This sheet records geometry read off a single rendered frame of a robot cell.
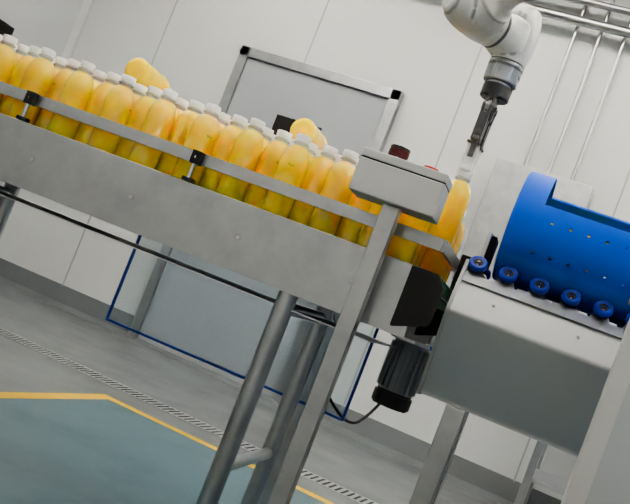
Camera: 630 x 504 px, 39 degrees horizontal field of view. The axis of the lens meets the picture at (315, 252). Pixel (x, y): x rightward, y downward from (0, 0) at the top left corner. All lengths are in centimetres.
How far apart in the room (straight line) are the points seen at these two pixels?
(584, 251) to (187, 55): 494
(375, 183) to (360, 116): 408
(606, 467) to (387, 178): 78
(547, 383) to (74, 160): 128
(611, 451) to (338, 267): 80
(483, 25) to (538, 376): 84
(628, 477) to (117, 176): 139
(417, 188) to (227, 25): 482
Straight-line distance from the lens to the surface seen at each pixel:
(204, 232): 215
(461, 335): 209
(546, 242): 210
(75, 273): 669
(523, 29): 230
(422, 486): 215
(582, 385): 209
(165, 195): 220
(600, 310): 211
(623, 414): 153
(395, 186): 193
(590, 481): 153
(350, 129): 600
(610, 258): 210
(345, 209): 208
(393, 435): 570
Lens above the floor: 76
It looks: 3 degrees up
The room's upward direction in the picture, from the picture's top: 21 degrees clockwise
